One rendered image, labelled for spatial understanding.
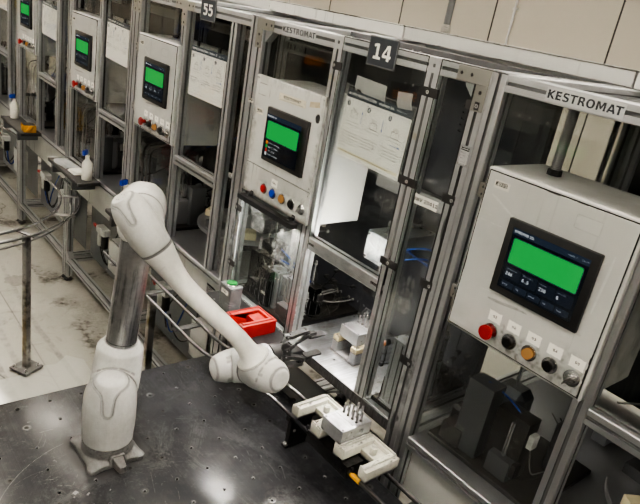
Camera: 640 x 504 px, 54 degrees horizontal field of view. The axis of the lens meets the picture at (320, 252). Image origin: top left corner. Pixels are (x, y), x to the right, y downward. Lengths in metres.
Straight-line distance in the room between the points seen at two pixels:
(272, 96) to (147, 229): 0.83
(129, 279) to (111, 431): 0.46
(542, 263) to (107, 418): 1.32
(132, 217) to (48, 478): 0.83
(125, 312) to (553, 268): 1.29
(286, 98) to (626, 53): 3.66
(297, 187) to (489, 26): 4.19
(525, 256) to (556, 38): 4.31
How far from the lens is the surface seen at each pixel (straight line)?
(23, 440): 2.27
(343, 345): 2.40
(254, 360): 1.86
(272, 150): 2.34
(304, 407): 2.12
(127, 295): 2.06
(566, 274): 1.57
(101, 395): 2.02
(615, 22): 5.60
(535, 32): 5.93
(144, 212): 1.79
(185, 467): 2.15
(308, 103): 2.21
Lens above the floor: 2.11
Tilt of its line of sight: 21 degrees down
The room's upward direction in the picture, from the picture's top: 11 degrees clockwise
